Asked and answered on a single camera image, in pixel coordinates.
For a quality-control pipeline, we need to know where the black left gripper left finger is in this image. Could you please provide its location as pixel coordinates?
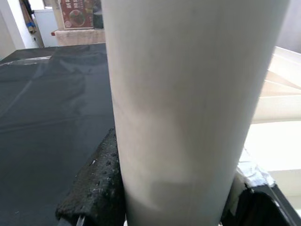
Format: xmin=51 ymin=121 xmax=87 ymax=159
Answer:
xmin=55 ymin=127 xmax=127 ymax=226

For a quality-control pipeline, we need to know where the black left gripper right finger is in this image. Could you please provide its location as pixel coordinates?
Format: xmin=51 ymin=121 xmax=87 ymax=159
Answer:
xmin=221 ymin=162 xmax=301 ymax=226

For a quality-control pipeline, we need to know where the white plastic children table top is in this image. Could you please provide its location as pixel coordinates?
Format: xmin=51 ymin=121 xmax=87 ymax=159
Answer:
xmin=235 ymin=46 xmax=301 ymax=198

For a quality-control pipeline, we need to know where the white plastic table leg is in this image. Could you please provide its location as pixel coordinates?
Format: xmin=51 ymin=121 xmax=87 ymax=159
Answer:
xmin=101 ymin=0 xmax=291 ymax=226

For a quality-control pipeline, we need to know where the clear plastic bag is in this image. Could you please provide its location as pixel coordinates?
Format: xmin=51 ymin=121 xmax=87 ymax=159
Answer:
xmin=0 ymin=55 xmax=51 ymax=66

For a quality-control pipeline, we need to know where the beige cloth covered table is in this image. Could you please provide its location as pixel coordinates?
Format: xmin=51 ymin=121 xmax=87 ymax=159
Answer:
xmin=53 ymin=28 xmax=106 ymax=47

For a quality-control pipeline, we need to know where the white cabinet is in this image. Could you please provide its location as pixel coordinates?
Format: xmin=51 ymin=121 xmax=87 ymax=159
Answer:
xmin=32 ymin=9 xmax=59 ymax=48

